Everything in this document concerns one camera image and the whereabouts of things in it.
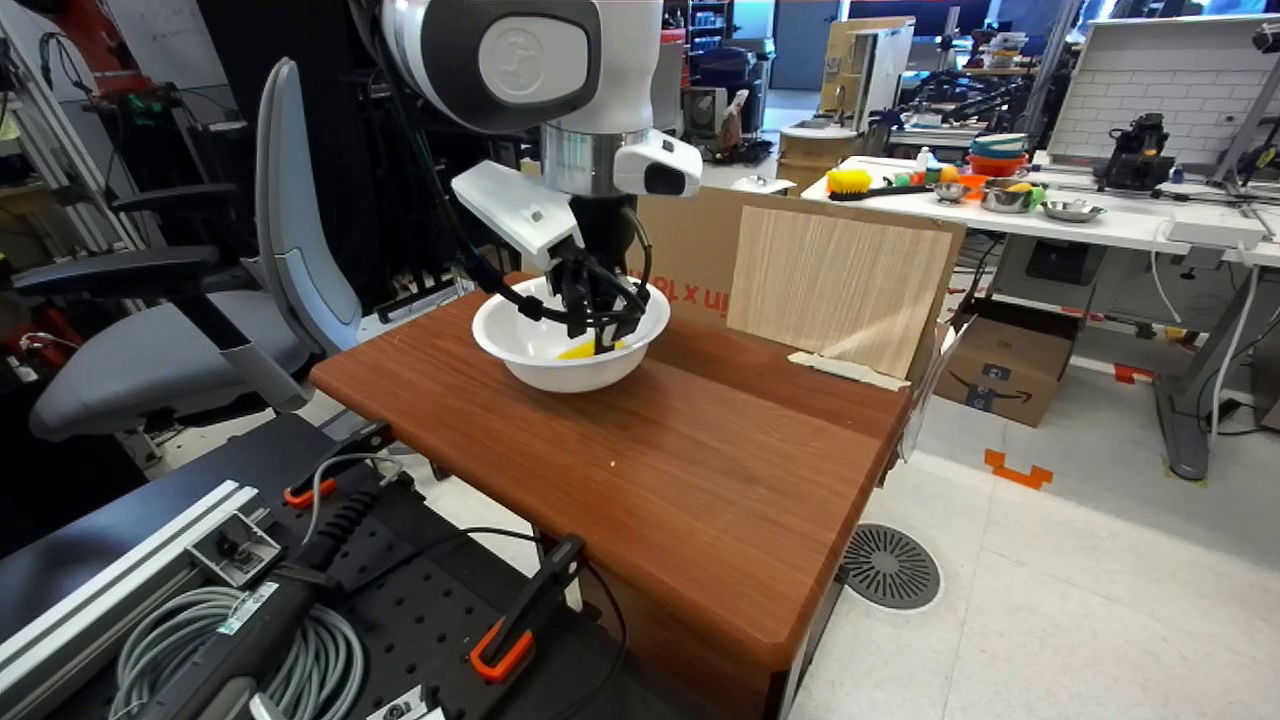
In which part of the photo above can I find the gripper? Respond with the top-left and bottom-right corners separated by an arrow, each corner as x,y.
546,194 -> 652,357

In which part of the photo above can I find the white bowl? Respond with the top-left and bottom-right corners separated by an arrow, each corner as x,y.
472,275 -> 672,394

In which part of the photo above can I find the metal bowl with fruit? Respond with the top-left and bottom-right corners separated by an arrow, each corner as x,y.
980,179 -> 1038,215

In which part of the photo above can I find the large cardboard box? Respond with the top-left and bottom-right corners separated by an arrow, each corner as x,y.
628,186 -> 968,383

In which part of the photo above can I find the light wood panel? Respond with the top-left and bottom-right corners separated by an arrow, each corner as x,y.
726,205 -> 955,380

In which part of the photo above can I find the yellow brush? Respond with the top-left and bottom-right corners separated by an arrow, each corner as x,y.
826,167 -> 937,203

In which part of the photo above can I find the black and orange clamp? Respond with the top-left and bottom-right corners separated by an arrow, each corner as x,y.
469,534 -> 587,685
282,420 -> 397,510

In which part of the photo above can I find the round floor vent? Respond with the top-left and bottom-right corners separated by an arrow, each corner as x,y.
839,522 -> 943,612

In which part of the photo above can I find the small cardboard box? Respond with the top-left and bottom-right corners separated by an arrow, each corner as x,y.
934,298 -> 1083,429

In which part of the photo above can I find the stack of coloured bowls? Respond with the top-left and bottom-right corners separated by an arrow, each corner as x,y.
965,132 -> 1032,181

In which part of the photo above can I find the grey office chair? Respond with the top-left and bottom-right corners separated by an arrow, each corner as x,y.
0,57 -> 367,443

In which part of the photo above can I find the orange floor marker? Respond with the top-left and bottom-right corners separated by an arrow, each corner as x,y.
984,448 -> 1055,491

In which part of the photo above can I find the white desk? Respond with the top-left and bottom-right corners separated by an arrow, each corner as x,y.
800,153 -> 1280,482

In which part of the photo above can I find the black machine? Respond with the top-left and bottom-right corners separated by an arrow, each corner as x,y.
1094,112 -> 1177,194

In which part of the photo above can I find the white brick pattern panel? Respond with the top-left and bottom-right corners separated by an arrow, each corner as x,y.
1046,13 -> 1280,168

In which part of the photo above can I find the white power strip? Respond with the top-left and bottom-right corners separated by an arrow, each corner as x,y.
1164,219 -> 1268,252

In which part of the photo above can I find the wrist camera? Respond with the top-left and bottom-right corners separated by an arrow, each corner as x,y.
451,160 -> 584,272

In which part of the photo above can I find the coil of grey cable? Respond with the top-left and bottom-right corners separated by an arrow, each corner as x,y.
109,586 -> 367,720

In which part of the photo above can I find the thick black cable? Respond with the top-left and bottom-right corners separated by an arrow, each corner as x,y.
138,488 -> 381,720

